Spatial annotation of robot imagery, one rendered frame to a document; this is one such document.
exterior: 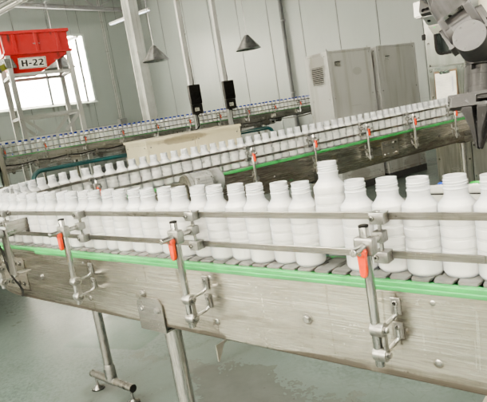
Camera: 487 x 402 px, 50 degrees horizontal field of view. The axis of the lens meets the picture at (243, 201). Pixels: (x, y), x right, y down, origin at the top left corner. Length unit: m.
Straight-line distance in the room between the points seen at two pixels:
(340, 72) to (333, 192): 6.26
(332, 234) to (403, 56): 7.19
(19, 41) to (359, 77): 4.55
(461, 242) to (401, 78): 7.19
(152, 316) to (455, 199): 0.82
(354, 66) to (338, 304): 6.51
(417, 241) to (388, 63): 7.01
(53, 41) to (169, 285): 6.79
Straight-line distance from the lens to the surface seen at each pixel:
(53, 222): 1.71
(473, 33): 1.04
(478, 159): 4.92
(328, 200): 0.98
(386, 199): 0.93
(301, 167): 3.21
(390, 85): 7.86
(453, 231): 0.89
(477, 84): 1.08
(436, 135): 4.11
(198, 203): 1.20
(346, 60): 7.31
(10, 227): 1.83
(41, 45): 7.87
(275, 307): 1.09
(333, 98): 7.08
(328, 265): 1.04
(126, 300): 1.46
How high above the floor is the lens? 1.32
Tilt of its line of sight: 10 degrees down
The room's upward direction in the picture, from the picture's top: 9 degrees counter-clockwise
